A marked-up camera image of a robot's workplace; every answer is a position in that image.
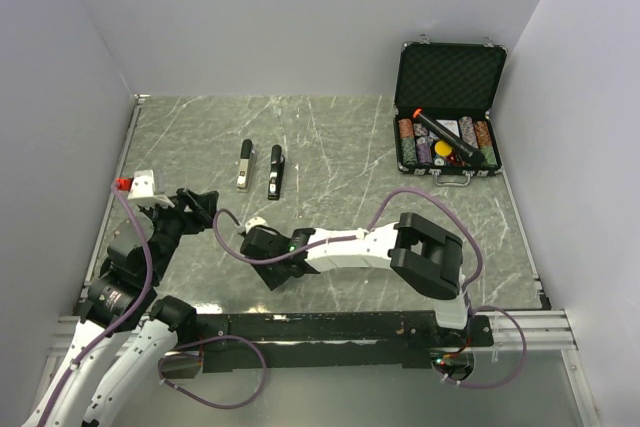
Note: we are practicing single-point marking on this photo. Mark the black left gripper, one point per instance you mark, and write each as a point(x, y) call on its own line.
point(203, 208)

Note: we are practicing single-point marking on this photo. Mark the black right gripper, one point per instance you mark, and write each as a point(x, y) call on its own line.
point(272, 280)

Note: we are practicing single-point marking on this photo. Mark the beige and black stapler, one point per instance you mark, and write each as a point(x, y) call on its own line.
point(245, 165)

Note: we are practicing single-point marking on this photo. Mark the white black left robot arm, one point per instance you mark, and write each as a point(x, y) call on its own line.
point(124, 329)

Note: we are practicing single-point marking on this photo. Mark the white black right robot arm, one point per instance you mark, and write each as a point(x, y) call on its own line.
point(426, 256)

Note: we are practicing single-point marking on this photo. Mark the yellow round chip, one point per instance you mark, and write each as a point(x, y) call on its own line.
point(442, 149)

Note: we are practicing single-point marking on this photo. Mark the black poker chip case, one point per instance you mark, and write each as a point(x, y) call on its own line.
point(455, 84)

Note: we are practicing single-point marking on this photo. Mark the black tube with orange cap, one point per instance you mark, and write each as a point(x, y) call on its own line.
point(471, 155)

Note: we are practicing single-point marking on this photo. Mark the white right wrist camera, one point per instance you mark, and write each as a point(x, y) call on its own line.
point(255, 221)

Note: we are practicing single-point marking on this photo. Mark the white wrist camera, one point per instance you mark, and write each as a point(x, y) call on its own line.
point(144, 189)
point(255, 221)

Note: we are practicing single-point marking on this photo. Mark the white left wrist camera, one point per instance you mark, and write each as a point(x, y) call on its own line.
point(144, 189)

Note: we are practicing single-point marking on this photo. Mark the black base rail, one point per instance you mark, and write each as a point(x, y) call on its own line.
point(301, 340)

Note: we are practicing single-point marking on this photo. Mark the aluminium frame rail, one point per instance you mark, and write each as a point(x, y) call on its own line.
point(544, 330)

